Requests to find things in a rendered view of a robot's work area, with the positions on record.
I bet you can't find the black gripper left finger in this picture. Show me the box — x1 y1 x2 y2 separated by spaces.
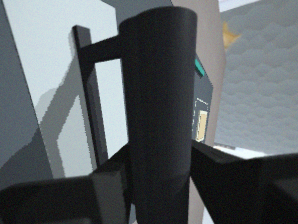
0 142 133 224

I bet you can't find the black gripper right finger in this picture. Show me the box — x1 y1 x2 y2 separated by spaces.
190 139 298 224

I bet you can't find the green small trowel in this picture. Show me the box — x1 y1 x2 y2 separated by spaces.
195 58 204 77

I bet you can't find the cream square tile with dark centre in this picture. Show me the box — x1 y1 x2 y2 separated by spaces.
195 110 207 142

